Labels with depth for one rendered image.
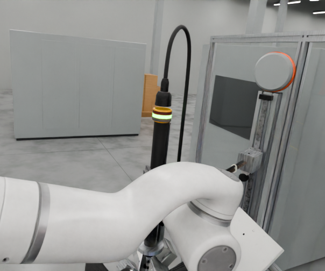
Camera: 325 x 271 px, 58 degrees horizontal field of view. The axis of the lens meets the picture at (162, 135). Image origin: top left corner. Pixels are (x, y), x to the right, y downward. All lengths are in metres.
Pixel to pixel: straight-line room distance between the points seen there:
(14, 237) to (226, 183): 0.28
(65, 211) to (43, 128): 5.96
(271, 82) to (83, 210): 1.03
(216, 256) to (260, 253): 0.64
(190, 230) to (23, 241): 0.23
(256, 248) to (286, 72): 0.66
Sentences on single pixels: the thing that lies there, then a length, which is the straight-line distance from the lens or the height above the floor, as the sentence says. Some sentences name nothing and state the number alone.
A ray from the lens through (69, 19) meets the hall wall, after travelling 12.88.
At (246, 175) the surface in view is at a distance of 1.25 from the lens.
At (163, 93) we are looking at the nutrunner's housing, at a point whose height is 1.83.
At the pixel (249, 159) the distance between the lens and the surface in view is 1.22.
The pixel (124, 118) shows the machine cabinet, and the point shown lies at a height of 0.42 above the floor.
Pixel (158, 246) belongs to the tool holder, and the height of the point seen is 1.44.
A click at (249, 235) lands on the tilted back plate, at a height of 1.33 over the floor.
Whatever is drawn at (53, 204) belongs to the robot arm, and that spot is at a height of 1.75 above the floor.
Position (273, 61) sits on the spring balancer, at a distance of 1.27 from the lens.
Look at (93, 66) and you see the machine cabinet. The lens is 6.23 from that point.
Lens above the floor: 1.92
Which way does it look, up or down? 16 degrees down
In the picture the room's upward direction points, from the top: 5 degrees clockwise
